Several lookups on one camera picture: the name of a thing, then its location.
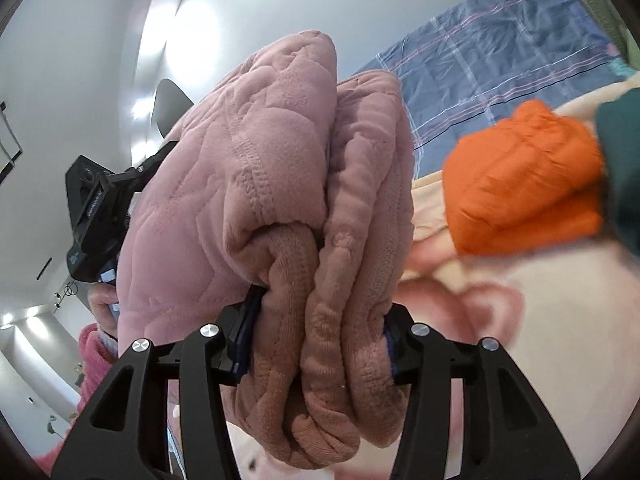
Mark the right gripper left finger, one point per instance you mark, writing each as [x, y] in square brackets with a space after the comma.
[122, 431]

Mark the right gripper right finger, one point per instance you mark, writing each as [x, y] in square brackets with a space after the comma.
[508, 433]

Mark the pink quilted fleece jacket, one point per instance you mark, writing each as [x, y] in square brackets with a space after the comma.
[285, 177]

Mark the pink sleeve forearm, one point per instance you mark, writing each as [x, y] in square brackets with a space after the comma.
[99, 352]

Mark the person's left hand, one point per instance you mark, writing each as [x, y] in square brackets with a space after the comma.
[101, 297]

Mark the white pink cartoon blanket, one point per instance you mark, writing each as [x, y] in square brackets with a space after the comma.
[491, 301]

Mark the orange puffer jacket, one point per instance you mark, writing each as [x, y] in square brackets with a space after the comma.
[530, 181]

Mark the dark green garment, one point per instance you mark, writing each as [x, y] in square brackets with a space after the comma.
[617, 125]

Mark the blue plaid bed sheet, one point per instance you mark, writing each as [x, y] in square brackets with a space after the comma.
[474, 64]

